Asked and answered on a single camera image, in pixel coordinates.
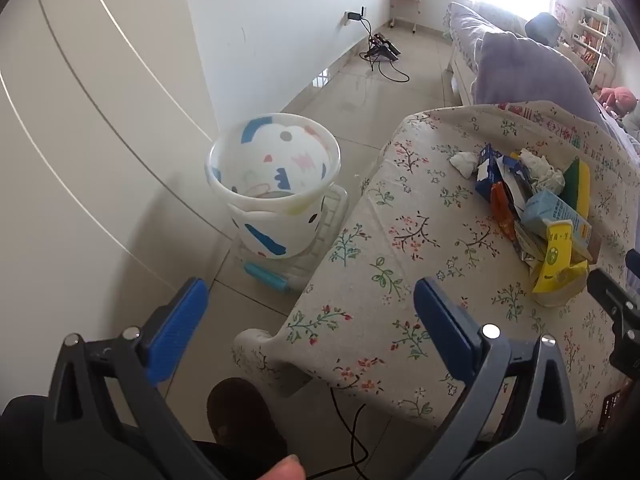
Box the white tissue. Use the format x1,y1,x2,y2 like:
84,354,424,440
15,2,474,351
448,151,482,180

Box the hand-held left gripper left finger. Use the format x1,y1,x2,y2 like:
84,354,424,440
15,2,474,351
42,277,227,480

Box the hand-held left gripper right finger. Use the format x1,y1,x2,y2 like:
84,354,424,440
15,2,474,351
395,277,579,480

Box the pink plush toy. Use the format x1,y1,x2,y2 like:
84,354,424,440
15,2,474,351
597,86,637,120

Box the yellow plastic packet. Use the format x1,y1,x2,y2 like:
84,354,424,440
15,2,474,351
529,220,591,308

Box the dark blue cardboard box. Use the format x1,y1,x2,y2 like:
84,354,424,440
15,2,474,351
473,143,526,201

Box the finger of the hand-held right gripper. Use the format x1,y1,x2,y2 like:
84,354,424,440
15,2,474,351
586,252,640,376

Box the orange snack packet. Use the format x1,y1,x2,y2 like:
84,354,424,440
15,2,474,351
489,182,517,239

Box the brown slipper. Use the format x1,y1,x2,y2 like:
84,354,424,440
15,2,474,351
207,378,290,480

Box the black power strip with cables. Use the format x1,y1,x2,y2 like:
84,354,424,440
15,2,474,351
359,19,411,84

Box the blue round cushion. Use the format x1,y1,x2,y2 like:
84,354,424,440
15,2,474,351
525,12,562,47

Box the green and yellow sponge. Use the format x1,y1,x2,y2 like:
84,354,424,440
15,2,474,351
561,156,592,213

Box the floral tablecloth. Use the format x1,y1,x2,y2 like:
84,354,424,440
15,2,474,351
232,101,640,441

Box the thin black cable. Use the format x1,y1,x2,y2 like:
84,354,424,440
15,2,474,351
305,387,370,480

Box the light blue drink carton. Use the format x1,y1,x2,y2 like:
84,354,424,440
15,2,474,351
521,189,601,263

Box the white patterned trash bin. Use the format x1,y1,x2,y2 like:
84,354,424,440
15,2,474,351
206,111,342,260

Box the black device on floor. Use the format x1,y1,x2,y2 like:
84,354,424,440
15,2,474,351
364,32,402,62

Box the person's left hand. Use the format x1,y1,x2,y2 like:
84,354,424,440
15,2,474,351
259,454,307,480

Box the white shelf with items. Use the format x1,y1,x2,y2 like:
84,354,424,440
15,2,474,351
567,2,623,86

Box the silver foil wrapper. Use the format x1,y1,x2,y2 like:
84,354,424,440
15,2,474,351
512,220,546,267

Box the white wardrobe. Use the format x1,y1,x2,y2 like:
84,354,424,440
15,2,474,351
0,0,223,396

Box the white green wrapper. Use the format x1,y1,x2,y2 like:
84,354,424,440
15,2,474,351
517,148,567,196

